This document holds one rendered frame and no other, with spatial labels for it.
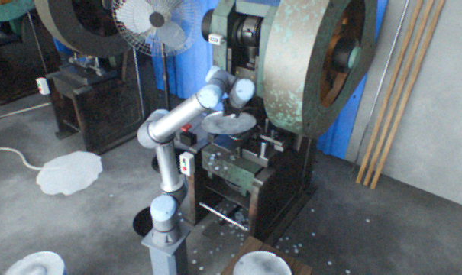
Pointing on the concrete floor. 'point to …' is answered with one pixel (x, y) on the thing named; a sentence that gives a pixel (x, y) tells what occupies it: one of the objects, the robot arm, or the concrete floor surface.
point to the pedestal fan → (140, 17)
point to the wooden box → (269, 252)
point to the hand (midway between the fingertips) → (231, 113)
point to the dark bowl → (143, 222)
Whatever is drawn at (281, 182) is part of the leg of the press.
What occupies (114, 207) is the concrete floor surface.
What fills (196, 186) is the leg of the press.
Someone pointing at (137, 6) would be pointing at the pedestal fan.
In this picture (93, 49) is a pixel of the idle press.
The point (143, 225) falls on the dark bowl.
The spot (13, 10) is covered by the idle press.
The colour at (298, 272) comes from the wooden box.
